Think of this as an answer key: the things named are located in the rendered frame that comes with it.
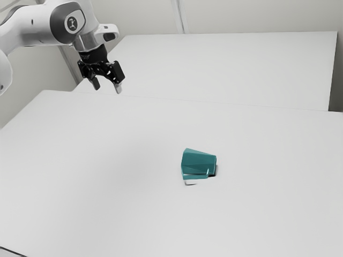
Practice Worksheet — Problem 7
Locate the teal faceted mug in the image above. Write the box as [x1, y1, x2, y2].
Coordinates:
[180, 147, 218, 181]

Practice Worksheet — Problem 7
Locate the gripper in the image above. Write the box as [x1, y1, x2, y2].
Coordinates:
[77, 44, 126, 95]

